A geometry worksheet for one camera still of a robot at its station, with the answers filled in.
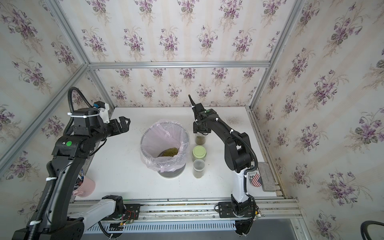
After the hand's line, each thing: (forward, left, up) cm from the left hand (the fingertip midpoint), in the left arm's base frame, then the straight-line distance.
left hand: (120, 122), depth 67 cm
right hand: (+13, -40, -23) cm, 48 cm away
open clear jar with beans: (-9, -37, -31) cm, 49 cm away
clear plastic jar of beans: (+9, -39, -29) cm, 49 cm away
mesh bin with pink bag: (0, -18, -20) cm, 27 cm away
